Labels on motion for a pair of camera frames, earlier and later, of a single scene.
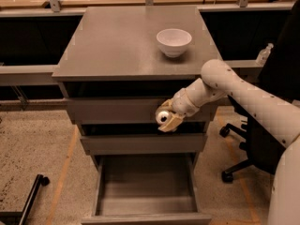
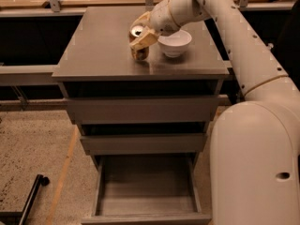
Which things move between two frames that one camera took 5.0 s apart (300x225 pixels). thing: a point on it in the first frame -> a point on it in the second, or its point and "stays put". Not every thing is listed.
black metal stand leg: [12, 217] stays put
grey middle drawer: [144, 143] stays put
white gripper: [184, 104] -> [162, 18]
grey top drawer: [130, 111] stays put
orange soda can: [162, 116] -> [139, 53]
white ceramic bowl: [173, 41] stays put
